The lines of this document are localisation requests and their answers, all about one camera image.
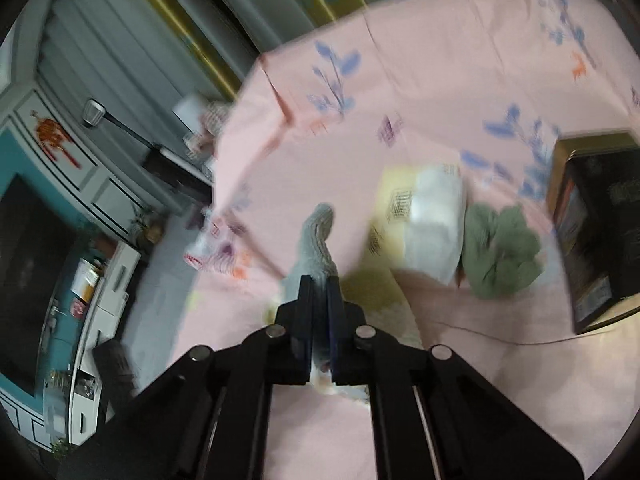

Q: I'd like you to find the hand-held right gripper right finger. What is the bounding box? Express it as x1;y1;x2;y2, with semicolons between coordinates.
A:
326;276;586;480

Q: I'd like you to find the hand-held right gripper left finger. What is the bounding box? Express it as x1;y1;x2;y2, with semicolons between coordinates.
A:
57;275;316;480

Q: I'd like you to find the grey fuzzy sock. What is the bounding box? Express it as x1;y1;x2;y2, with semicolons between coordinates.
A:
281;203;342;311

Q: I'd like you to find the yellow and white tissue pack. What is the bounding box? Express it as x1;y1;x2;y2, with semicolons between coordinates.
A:
369;162;469;283

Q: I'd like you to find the small potted plant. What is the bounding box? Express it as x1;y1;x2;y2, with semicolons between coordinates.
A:
129;207;167;247

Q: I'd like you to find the green cloth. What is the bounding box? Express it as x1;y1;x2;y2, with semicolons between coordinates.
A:
460;203;544;298

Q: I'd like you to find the black stool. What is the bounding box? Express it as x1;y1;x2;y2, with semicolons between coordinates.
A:
92;340;140;396

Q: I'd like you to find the white television cabinet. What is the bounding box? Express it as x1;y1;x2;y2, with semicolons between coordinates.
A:
42;240;143;448

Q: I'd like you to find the pink printed sheet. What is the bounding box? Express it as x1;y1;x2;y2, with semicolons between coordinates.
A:
184;0;640;480

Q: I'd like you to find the black television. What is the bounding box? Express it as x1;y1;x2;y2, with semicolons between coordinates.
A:
0;175;83;396

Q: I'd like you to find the black tin box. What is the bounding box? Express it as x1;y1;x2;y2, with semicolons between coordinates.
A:
545;131;640;336

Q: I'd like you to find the red hanging ornament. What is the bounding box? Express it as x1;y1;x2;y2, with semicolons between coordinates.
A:
32;110;81;168

